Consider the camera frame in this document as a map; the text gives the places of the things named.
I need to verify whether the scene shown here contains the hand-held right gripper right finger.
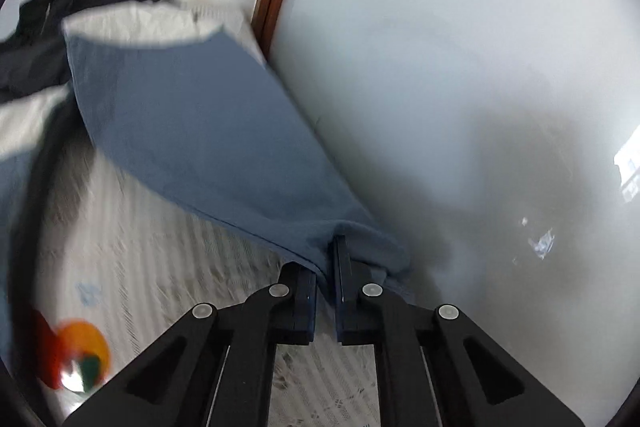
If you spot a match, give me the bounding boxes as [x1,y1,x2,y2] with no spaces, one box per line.
[333,234,587,427]

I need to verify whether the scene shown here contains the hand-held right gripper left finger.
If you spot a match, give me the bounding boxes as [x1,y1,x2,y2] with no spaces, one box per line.
[62,262,318,427]

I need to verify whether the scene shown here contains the blue pants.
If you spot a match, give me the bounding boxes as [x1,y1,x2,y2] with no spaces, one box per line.
[0,27,417,358]

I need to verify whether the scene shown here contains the black garment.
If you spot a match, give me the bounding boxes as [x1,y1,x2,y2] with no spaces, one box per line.
[0,0,187,104]

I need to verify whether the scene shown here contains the white fruit-print bed sheet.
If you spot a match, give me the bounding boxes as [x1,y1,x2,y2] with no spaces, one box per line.
[10,4,383,427]

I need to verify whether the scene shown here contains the white door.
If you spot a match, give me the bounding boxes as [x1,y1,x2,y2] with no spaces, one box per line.
[269,0,640,427]

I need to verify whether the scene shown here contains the white garment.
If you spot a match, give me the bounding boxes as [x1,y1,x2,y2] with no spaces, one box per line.
[0,3,228,158]

